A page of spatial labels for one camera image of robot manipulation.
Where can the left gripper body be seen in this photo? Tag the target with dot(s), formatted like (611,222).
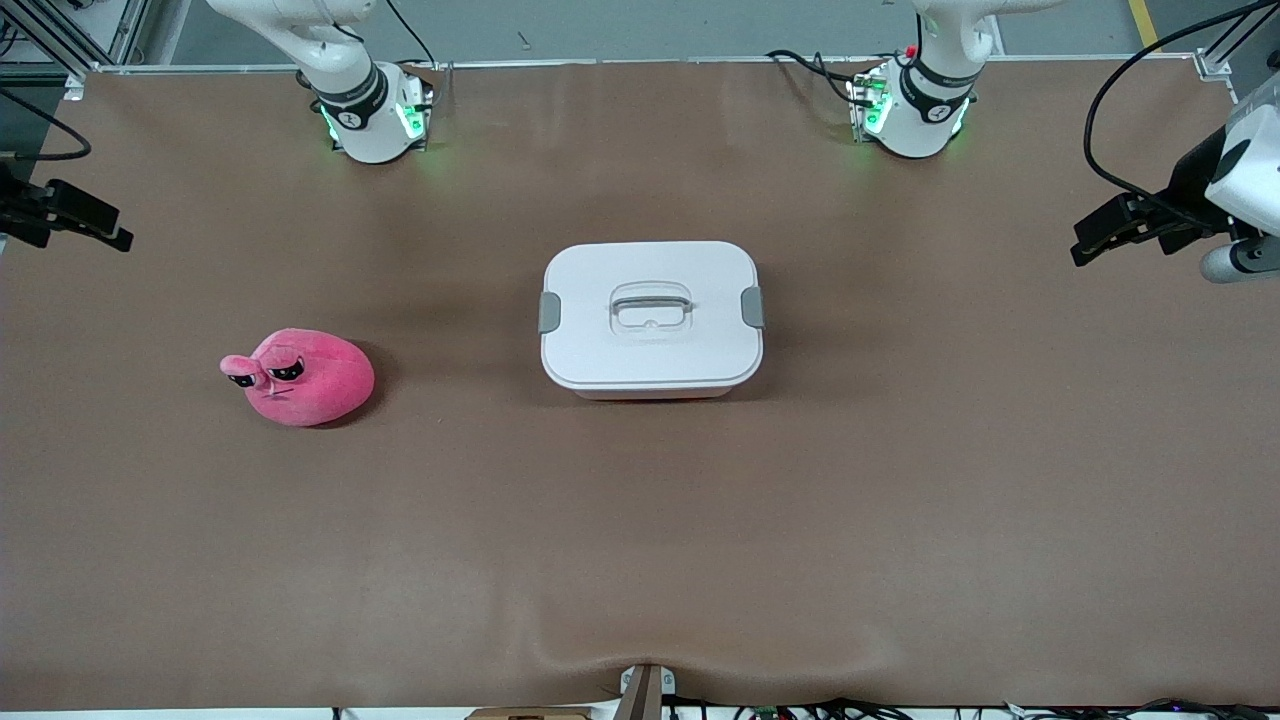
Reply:
(1187,190)

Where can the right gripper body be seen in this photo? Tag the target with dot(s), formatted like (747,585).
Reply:
(12,212)

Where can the pink plush toy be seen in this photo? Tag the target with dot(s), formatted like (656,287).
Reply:
(320,385)

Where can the white plastic box lid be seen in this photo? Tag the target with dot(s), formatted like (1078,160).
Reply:
(590,350)

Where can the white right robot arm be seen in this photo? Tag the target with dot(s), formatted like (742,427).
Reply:
(370,130)

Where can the white storage box base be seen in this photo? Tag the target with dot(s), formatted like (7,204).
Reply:
(660,395)

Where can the grey lid latch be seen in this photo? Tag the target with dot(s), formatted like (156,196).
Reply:
(753,307)
(550,313)

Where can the large table cover mat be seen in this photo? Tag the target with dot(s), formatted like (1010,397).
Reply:
(640,520)

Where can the aluminium frame post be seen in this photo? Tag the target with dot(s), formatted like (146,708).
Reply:
(130,30)
(1215,65)

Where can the metal table edge bracket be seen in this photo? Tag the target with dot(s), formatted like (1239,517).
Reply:
(645,692)

